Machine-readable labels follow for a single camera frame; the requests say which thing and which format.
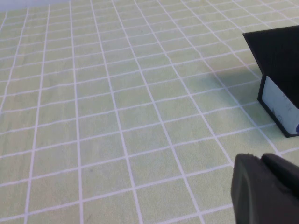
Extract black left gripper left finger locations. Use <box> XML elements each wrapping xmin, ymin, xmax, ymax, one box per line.
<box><xmin>230</xmin><ymin>153</ymin><xmax>299</xmax><ymax>224</ymax></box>

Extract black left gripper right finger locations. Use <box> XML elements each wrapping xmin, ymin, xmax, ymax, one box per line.
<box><xmin>260</xmin><ymin>153</ymin><xmax>299</xmax><ymax>199</ymax></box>

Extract black glasses case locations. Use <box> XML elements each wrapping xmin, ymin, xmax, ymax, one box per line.
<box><xmin>242</xmin><ymin>25</ymin><xmax>299</xmax><ymax>138</ymax></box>

